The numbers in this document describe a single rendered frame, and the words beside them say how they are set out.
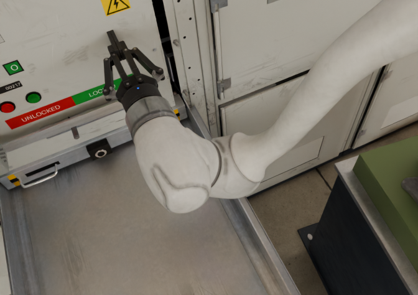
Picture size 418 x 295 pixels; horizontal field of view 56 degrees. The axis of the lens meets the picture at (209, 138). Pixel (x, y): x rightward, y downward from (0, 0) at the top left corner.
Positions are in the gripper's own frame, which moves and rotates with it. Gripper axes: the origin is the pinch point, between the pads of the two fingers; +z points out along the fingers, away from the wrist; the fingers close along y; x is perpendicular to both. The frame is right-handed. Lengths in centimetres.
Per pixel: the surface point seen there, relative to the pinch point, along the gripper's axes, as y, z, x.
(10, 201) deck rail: -41, -1, -37
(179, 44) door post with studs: 16.0, 7.6, -13.0
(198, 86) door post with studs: 19.2, 7.2, -30.7
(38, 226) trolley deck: -36, -11, -38
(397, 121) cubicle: 119, 5, -107
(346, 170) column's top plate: 50, -30, -48
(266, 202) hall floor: 44, 1, -123
